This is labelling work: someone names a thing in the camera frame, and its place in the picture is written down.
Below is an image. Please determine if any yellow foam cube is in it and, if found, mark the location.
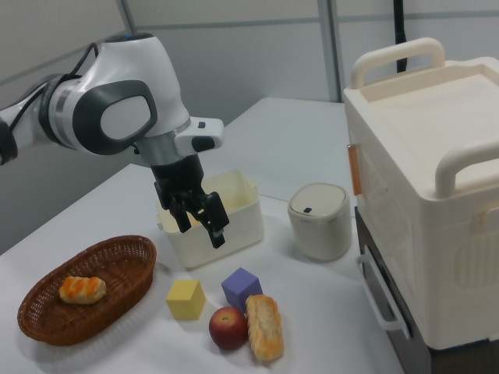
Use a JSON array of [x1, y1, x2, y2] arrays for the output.
[[165, 278, 207, 321]]

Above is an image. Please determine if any bread roll with orange stripes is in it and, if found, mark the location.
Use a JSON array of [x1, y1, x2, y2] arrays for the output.
[[58, 275, 107, 305]]

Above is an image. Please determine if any black hanging cable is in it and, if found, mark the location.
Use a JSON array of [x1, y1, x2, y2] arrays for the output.
[[391, 0, 409, 73]]

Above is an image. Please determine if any cream rectangular plastic container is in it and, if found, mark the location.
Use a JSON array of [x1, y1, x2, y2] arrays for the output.
[[155, 168, 265, 270]]

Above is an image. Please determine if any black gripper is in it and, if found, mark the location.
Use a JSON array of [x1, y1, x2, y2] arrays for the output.
[[150, 152, 230, 249]]

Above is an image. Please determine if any purple foam cube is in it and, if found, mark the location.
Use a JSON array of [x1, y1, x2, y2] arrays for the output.
[[221, 266, 264, 309]]

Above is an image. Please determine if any small white lidded bin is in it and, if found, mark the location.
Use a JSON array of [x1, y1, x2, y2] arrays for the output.
[[287, 182, 352, 262]]

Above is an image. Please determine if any long golden pastry bread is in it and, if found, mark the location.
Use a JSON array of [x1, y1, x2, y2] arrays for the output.
[[244, 294, 285, 363]]

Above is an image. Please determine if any large cream storage box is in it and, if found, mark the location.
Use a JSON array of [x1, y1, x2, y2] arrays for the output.
[[342, 37, 499, 353]]

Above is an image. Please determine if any red apple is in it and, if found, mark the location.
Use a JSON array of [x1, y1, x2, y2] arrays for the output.
[[208, 305, 250, 351]]

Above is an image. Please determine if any brown wicker basket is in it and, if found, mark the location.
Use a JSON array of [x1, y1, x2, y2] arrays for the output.
[[17, 234, 157, 347]]

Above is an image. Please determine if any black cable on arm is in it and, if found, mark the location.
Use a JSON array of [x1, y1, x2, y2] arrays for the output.
[[7, 41, 101, 129]]

